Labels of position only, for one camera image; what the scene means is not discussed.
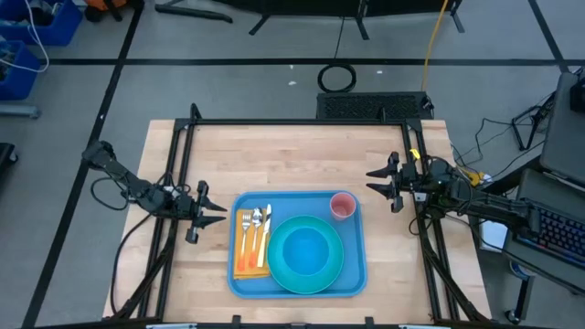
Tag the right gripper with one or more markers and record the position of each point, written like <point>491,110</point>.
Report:
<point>404,178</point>

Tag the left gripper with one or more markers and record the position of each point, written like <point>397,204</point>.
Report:
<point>187,208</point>

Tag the pink paper cup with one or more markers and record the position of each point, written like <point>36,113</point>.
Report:
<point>343,206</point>

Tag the yellow cloth napkin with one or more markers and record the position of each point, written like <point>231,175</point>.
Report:
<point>251,273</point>

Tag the teal plate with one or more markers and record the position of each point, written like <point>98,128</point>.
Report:
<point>336,256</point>

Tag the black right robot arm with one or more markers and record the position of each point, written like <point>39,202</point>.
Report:
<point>493,205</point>

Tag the blue plastic tray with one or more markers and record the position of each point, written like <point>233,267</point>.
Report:
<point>297,203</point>

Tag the yellow clip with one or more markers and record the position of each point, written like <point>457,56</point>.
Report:
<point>415,153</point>

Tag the yellow and white connector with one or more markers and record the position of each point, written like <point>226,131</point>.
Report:
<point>475,176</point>

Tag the white box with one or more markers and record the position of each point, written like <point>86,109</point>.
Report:
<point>493,235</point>

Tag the black backlit keyboard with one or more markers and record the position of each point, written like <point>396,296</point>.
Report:
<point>562,233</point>

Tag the grey closed laptop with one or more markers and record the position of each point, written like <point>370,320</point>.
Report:
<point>564,132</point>

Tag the black caster wheel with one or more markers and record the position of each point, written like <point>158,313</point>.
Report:
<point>513,317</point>

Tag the black backdrop partition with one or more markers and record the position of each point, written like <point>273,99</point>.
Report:
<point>320,5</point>

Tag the black stand leg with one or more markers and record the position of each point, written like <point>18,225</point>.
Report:
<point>196,13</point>

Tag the grey metal bar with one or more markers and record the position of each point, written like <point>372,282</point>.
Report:
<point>18,111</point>

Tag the blue storage bin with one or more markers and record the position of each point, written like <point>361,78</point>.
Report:
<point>23,77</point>
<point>64,27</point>

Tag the orange and black bag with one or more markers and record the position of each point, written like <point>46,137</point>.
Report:
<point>105,3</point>

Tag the black aluminium table frame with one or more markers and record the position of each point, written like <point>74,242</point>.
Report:
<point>297,122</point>

